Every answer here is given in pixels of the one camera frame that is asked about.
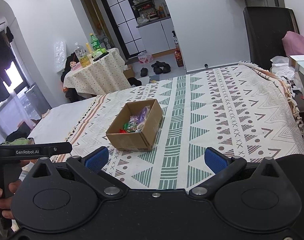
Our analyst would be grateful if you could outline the hanging dark clothes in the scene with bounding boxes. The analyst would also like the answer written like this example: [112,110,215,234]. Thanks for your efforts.
[0,26,16,103]

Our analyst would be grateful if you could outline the kitchen shelf with bottles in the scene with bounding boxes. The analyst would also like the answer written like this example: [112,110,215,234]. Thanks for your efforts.
[128,0,171,27]

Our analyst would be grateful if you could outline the person's left hand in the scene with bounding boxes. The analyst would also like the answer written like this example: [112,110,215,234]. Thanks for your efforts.
[0,181,21,220]

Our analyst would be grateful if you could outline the round table with dotted tablecloth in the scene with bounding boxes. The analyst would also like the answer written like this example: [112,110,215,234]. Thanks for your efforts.
[63,47,131,98]

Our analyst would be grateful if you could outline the green soda bottle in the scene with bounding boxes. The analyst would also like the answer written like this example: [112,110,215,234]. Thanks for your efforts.
[89,33,100,52]

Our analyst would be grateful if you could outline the patterned fringed blanket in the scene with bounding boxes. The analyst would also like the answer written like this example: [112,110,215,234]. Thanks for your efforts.
[51,60,304,190]

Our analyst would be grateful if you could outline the white kitchen cabinet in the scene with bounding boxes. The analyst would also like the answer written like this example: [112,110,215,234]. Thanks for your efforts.
[136,16,177,55]

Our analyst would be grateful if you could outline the glass pane door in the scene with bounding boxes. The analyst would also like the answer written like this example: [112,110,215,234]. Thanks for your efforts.
[99,0,145,59]

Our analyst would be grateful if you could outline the small brown carton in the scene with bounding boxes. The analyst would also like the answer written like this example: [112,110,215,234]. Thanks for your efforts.
[122,64,135,79]

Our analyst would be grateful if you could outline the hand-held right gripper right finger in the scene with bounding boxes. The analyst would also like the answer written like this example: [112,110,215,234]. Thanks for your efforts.
[188,147,285,200]

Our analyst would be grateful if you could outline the pink pillow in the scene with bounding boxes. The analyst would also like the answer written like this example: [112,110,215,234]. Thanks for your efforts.
[282,31,304,57]

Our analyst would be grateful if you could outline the bubble wrap sheet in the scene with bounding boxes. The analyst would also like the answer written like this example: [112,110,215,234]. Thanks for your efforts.
[53,41,67,73]

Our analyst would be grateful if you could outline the light green quilt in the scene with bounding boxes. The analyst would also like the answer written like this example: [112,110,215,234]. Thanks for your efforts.
[0,137,35,145]

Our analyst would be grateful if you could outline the black chair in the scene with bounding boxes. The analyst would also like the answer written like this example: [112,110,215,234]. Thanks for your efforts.
[243,6,300,64]

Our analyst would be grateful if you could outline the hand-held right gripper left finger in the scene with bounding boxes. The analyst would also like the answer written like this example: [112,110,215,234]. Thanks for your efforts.
[30,146,127,200]

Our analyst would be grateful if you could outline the white bed sheet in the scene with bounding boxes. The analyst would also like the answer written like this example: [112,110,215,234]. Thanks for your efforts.
[27,95,102,145]

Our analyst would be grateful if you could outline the pink water bottle pack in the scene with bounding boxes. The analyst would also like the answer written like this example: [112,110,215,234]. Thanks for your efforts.
[138,51,154,64]

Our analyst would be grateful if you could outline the brown cardboard box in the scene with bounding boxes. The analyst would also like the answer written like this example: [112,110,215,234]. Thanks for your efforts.
[106,99,164,152]

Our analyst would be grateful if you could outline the clear bottle with yellow liquid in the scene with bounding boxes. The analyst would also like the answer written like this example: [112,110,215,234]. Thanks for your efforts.
[74,42,90,68]

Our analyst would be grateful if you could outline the black clothes pile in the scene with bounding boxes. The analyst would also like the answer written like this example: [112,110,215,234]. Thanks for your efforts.
[60,52,79,103]

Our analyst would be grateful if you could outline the white plastic bag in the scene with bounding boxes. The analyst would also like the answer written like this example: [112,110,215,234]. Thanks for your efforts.
[270,56,302,85]

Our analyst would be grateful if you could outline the red brown drink bottle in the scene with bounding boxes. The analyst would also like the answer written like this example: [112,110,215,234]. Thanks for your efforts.
[174,47,184,67]

